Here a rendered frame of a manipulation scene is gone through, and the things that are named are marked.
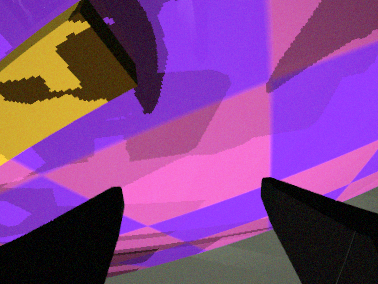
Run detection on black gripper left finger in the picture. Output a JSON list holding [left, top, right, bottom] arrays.
[[0, 187, 125, 284]]

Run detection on yellow bar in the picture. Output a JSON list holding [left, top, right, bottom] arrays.
[[0, 0, 138, 166]]

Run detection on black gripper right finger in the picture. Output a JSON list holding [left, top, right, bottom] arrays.
[[261, 178, 378, 284]]

